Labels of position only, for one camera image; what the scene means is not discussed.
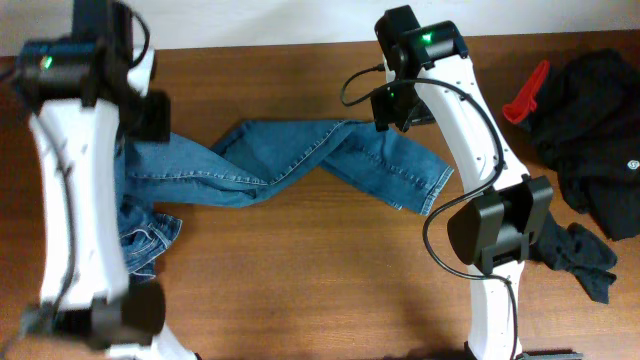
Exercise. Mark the blue denim jeans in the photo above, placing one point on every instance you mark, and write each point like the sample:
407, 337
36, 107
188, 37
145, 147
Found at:
252, 164

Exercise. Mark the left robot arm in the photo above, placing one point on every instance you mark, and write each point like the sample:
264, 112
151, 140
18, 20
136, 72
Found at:
86, 92

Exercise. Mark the dark grey cloth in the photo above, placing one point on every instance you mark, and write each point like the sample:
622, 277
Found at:
578, 251

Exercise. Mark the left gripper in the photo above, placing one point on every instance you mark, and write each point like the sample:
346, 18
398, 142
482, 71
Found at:
151, 116

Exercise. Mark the black garment with red trim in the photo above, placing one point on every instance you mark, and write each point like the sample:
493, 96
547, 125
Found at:
583, 120

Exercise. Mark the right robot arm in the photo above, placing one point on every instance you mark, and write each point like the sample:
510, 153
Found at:
430, 77

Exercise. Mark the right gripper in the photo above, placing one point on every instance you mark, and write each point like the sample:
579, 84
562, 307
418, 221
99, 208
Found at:
383, 112

